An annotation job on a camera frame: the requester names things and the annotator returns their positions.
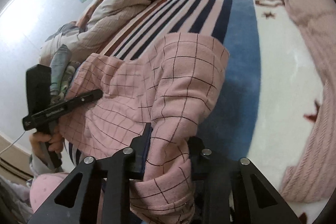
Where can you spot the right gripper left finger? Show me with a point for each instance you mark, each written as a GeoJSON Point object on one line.
{"type": "Point", "coordinates": [98, 191]}

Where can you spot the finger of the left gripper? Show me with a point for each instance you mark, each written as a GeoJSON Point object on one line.
{"type": "Point", "coordinates": [55, 111]}

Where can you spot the pink checked pants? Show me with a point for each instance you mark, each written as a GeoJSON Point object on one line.
{"type": "Point", "coordinates": [173, 85]}

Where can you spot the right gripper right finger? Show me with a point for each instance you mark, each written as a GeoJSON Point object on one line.
{"type": "Point", "coordinates": [233, 191]}

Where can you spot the grey clothing pile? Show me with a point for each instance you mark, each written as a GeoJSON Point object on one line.
{"type": "Point", "coordinates": [62, 72]}

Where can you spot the striped fleece blanket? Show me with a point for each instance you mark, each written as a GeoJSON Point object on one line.
{"type": "Point", "coordinates": [270, 83]}

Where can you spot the beige pink duvet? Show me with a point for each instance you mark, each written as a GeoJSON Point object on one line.
{"type": "Point", "coordinates": [99, 22]}

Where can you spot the person left hand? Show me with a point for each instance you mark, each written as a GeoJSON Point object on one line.
{"type": "Point", "coordinates": [55, 142]}

